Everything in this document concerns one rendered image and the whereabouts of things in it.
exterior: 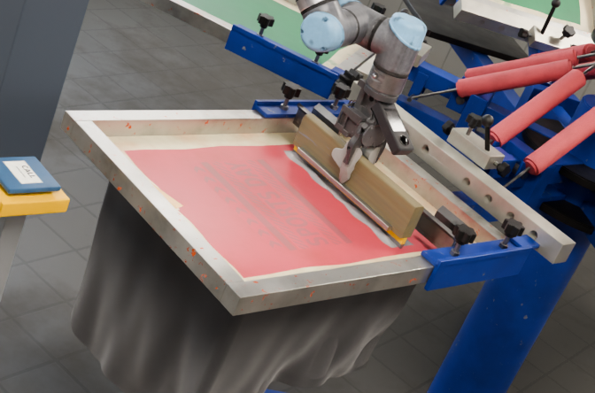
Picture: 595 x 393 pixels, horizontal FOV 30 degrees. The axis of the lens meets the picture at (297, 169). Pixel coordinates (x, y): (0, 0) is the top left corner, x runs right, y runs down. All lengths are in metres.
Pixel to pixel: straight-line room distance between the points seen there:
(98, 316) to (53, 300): 1.07
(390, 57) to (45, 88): 0.82
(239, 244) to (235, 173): 0.27
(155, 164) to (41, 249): 1.46
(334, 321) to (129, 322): 0.39
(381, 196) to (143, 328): 0.53
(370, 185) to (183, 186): 0.38
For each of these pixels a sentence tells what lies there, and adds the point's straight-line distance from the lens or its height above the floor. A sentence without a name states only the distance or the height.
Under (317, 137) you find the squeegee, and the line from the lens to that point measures 2.33.
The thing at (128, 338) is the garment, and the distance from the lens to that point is 2.20.
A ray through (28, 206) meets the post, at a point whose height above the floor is 0.94.
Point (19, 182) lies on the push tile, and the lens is 1.92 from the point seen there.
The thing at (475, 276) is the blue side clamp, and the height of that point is 0.96.
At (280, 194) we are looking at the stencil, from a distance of 2.21.
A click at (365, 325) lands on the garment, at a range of 2.23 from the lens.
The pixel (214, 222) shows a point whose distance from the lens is 2.03.
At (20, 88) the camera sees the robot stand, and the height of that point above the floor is 0.85.
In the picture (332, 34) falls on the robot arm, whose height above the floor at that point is 1.31.
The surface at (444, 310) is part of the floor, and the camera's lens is 4.13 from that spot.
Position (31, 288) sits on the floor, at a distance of 3.38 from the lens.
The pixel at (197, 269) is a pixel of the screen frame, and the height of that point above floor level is 0.97.
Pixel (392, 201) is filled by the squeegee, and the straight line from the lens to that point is 2.20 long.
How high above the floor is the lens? 1.92
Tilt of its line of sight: 24 degrees down
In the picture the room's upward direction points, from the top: 23 degrees clockwise
